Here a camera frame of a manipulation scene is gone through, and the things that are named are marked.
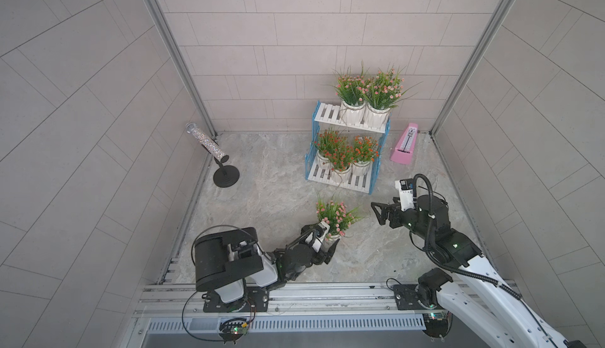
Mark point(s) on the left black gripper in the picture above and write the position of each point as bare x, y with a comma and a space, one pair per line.
324, 258

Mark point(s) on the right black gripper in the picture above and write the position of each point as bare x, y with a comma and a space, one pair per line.
395, 209

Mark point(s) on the pink flower pot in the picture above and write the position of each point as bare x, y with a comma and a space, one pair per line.
335, 218
382, 93
351, 90

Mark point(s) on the red flower pot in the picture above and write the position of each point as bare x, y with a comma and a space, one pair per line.
341, 161
365, 151
328, 144

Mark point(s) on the red flower pot back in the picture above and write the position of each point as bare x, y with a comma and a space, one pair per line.
328, 144

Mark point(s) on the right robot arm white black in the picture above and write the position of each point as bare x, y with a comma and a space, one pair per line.
463, 281

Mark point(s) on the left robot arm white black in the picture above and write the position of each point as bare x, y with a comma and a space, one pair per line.
235, 275

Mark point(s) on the blue white two-tier rack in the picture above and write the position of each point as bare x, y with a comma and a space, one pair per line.
327, 116

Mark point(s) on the pink metronome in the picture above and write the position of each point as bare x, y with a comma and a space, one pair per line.
403, 151

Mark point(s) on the glitter tube on black stand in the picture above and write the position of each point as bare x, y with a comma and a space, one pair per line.
226, 175

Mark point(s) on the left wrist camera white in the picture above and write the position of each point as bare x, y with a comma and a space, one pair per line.
317, 235

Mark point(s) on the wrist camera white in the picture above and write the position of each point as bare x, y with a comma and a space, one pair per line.
317, 235
407, 193

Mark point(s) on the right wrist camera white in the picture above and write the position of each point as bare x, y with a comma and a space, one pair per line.
407, 193

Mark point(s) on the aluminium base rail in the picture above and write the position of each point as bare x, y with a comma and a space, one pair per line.
297, 307

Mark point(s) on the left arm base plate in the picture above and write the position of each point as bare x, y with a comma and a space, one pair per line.
254, 299

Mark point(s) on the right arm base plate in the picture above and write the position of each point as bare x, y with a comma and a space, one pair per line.
406, 297

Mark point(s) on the right circuit board with cables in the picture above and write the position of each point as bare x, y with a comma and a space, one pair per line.
438, 325

